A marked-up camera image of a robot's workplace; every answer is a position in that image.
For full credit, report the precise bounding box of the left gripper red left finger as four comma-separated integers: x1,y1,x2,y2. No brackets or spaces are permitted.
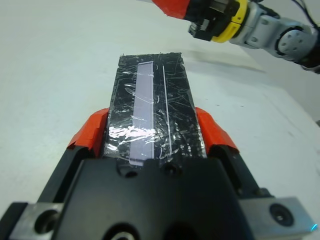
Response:
37,107,111,204

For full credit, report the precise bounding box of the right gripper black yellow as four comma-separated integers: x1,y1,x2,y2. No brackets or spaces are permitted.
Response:
152,0,251,44

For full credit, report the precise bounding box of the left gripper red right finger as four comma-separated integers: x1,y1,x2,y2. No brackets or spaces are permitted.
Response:
194,106,264,201

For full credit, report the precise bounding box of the black camera box lid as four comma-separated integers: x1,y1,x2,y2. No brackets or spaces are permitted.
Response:
103,51,209,168

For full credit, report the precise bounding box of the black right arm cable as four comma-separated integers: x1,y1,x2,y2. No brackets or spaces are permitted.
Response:
292,0,320,30

